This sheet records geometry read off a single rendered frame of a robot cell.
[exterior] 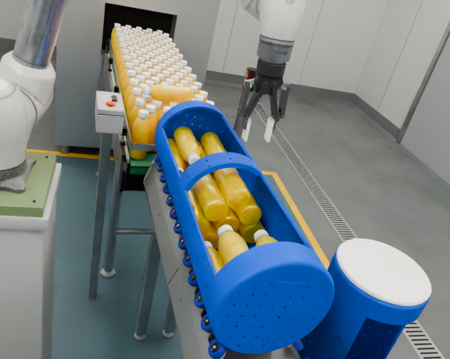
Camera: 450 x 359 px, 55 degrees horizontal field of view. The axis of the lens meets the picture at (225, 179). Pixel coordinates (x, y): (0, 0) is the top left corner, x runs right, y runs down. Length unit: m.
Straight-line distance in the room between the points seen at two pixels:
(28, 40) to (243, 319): 0.94
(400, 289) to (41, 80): 1.18
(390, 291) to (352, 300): 0.11
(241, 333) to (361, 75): 6.14
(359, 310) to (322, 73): 5.56
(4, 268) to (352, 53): 5.94
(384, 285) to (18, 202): 1.02
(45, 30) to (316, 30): 5.32
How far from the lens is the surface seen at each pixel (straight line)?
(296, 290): 0.96
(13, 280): 1.45
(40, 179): 1.38
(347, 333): 1.35
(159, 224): 1.51
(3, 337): 1.64
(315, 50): 6.48
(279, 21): 1.11
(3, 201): 1.30
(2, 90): 1.25
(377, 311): 1.28
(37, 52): 1.38
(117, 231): 2.38
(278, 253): 0.90
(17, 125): 1.27
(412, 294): 1.33
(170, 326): 2.24
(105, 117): 1.75
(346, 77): 6.82
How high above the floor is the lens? 1.76
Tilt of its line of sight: 29 degrees down
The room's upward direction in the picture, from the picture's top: 14 degrees clockwise
